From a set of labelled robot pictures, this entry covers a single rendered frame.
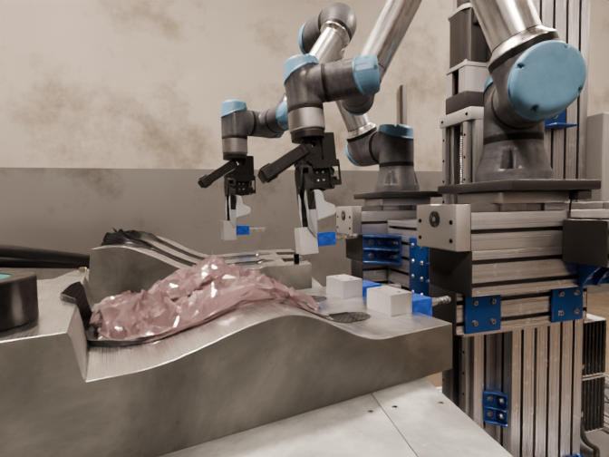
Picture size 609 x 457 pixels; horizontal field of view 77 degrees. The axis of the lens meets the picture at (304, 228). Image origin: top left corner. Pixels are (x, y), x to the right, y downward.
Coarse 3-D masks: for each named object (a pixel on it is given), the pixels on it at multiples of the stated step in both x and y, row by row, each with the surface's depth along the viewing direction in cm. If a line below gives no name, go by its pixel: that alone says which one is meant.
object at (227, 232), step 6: (222, 222) 111; (228, 222) 110; (222, 228) 111; (228, 228) 110; (234, 228) 110; (240, 228) 111; (246, 228) 112; (252, 228) 114; (258, 228) 115; (264, 228) 115; (222, 234) 112; (228, 234) 110; (234, 234) 110; (240, 234) 111; (246, 234) 112
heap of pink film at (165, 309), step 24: (216, 264) 50; (168, 288) 47; (192, 288) 47; (216, 288) 41; (240, 288) 39; (264, 288) 40; (288, 288) 44; (96, 312) 38; (120, 312) 38; (144, 312) 37; (168, 312) 38; (192, 312) 37; (216, 312) 37; (312, 312) 42; (120, 336) 35; (144, 336) 35
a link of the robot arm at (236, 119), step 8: (224, 104) 108; (232, 104) 107; (240, 104) 108; (224, 112) 108; (232, 112) 107; (240, 112) 108; (248, 112) 110; (224, 120) 108; (232, 120) 108; (240, 120) 108; (248, 120) 110; (224, 128) 108; (232, 128) 108; (240, 128) 108; (248, 128) 111; (224, 136) 109; (232, 136) 108; (240, 136) 109
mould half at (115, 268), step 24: (168, 240) 88; (96, 264) 63; (120, 264) 64; (144, 264) 65; (168, 264) 65; (264, 264) 71; (288, 264) 70; (96, 288) 64; (120, 288) 64; (144, 288) 65
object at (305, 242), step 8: (296, 232) 78; (304, 232) 76; (320, 232) 77; (328, 232) 77; (296, 240) 79; (304, 240) 76; (312, 240) 76; (320, 240) 77; (328, 240) 77; (296, 248) 80; (304, 248) 76; (312, 248) 76
